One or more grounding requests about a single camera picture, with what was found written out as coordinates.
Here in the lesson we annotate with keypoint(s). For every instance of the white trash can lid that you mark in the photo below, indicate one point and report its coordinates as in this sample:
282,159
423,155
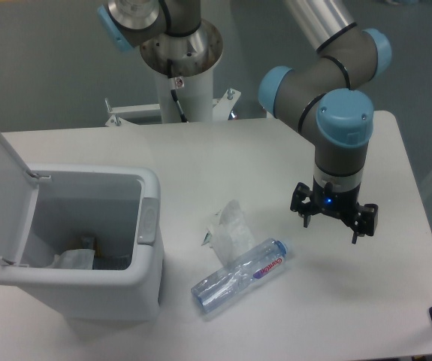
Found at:
19,192

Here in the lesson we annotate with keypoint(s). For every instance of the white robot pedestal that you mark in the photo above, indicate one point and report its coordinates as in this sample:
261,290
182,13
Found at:
182,68

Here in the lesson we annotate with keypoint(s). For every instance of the clear plastic water bottle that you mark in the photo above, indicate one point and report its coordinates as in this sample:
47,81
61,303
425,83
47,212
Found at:
254,266

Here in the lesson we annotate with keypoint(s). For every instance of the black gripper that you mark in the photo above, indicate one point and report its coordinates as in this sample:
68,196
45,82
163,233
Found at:
344,206

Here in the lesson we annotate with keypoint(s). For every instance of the crumpled white paper trash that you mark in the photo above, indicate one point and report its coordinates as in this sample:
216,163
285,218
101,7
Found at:
79,259

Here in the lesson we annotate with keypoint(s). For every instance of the clear plastic bag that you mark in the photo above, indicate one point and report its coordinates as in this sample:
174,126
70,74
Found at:
228,233

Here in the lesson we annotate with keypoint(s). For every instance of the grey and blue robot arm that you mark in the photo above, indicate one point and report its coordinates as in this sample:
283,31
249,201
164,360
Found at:
322,104

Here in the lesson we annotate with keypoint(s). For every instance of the white trash can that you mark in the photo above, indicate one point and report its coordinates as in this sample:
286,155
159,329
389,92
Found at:
113,211

